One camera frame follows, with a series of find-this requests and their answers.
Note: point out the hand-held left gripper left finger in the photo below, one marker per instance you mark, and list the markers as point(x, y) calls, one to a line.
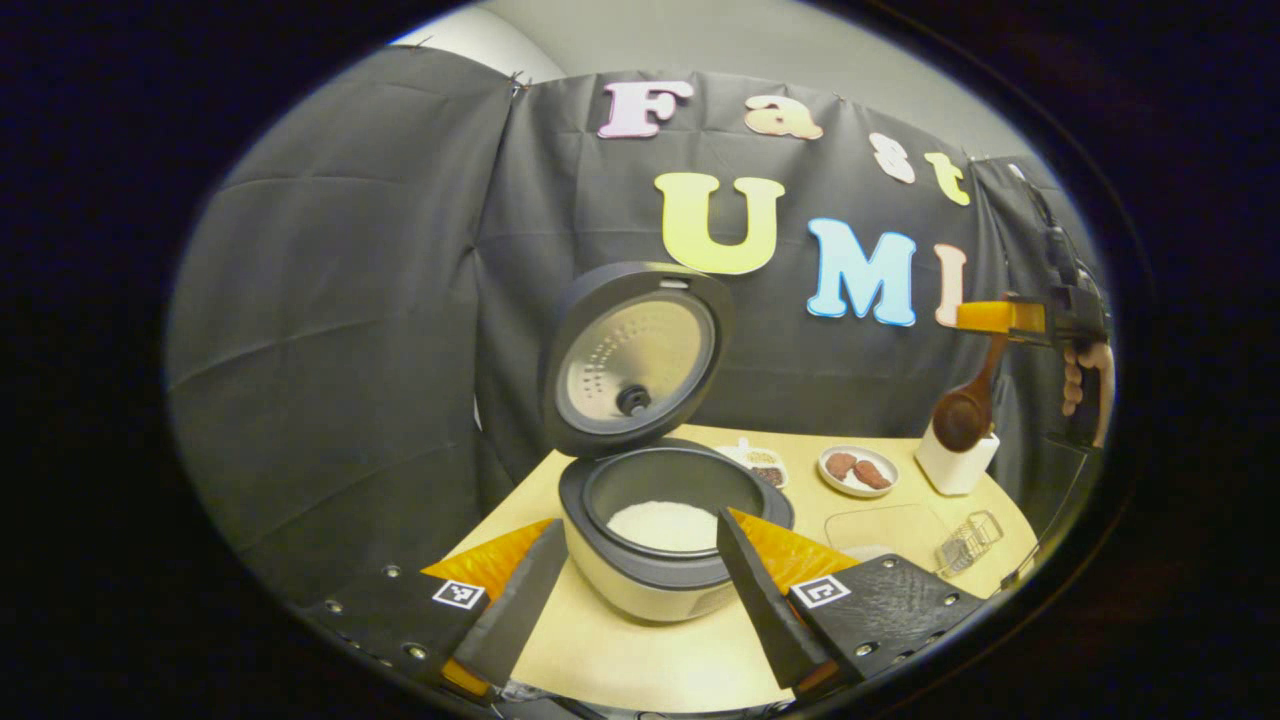
point(520, 610)

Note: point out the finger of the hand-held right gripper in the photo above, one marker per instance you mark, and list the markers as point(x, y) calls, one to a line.
point(1000, 317)

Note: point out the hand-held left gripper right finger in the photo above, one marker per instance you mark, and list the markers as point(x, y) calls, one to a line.
point(765, 610)

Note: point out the brown wooden spoon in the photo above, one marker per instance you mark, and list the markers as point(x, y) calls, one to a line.
point(960, 420)

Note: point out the black and white rice cooker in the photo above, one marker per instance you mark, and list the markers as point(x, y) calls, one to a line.
point(640, 592)

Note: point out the white rice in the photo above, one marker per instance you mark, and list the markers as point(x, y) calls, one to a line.
point(660, 525)

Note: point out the square metal chopstick holder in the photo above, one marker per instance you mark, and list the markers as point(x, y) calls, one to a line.
point(968, 545)

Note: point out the divided white bean dish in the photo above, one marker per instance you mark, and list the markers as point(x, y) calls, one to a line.
point(765, 462)

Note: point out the round white plate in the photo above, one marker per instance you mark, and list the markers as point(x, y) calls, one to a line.
point(850, 488)

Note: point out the white toaster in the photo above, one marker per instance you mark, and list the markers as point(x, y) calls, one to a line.
point(950, 472)

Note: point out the red meat piece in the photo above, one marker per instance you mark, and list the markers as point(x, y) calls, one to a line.
point(841, 465)
point(872, 475)

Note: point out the black backdrop cloth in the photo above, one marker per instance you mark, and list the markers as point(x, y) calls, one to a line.
point(330, 300)

